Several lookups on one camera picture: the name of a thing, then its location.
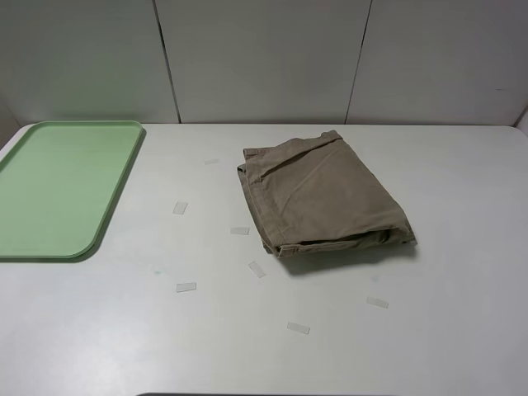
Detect clear tape strip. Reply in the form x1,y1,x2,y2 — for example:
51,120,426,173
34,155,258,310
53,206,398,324
172,201,188,215
176,282,197,293
287,322,310,335
248,261,266,279
230,227,250,235
366,296,389,309

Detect green plastic tray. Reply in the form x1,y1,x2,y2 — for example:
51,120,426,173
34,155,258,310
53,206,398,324
1,121,144,262

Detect khaki shorts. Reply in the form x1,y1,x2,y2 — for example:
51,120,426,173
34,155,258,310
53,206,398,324
237,130,416,258

